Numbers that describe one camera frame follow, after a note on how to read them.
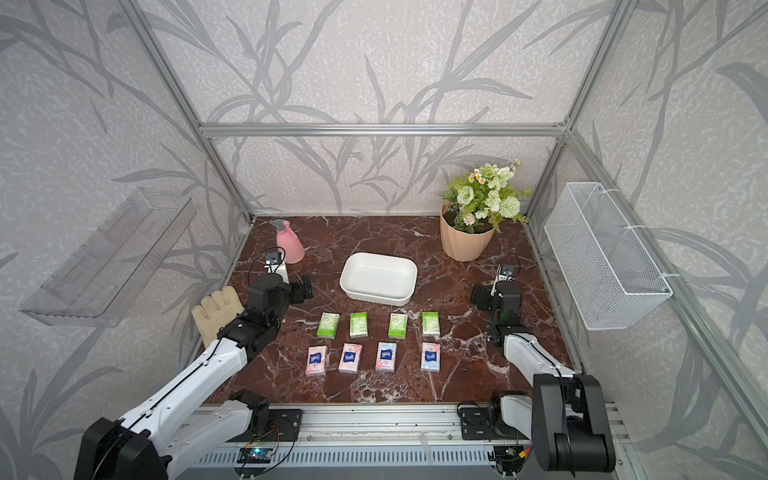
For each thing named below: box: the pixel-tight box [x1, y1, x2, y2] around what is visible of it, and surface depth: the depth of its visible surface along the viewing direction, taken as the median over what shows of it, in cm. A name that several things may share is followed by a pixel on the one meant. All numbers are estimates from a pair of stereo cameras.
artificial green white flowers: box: [442, 159, 533, 234], surface depth 88 cm
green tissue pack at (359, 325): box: [350, 312, 369, 338], surface depth 91 cm
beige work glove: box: [191, 286, 245, 349], surface depth 96 cm
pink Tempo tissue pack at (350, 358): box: [338, 343, 363, 374], surface depth 84 cm
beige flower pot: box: [439, 200, 495, 262], surface depth 100 cm
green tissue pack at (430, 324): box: [421, 312, 440, 336], surface depth 91 cm
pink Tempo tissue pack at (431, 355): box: [421, 342, 441, 372], surface depth 84 cm
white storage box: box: [339, 252, 418, 306], surface depth 103 cm
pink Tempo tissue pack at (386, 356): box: [375, 341, 397, 373], surface depth 84 cm
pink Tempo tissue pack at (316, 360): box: [305, 345, 328, 376], surface depth 84 cm
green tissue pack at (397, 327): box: [388, 313, 409, 340], surface depth 90 cm
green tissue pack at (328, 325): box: [316, 312, 341, 339], surface depth 91 cm
